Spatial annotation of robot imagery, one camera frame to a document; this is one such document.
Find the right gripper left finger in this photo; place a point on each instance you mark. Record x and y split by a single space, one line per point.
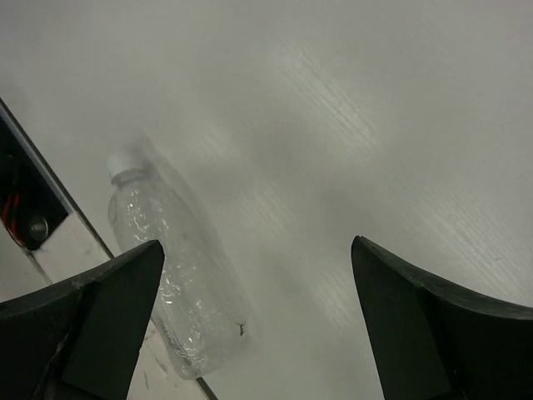
81 338

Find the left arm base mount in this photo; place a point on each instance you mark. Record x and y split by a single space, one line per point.
33 205

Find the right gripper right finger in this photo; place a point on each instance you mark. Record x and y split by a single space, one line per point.
435 339

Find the clear bottle front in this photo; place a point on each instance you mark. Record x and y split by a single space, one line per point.
200 309

